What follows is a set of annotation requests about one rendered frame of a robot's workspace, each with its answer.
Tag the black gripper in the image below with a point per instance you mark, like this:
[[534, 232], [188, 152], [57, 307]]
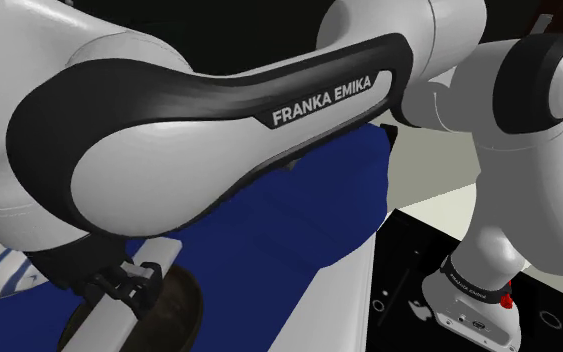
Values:
[[74, 261]]

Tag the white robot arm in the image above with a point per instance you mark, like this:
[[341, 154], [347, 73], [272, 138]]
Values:
[[174, 161]]

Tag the long white flat bar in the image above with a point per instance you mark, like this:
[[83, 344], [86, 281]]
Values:
[[108, 324]]

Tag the dark brown round bowl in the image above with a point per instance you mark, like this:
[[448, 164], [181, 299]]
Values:
[[174, 312]]

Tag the black robot stand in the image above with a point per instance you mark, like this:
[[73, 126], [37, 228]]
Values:
[[408, 273]]

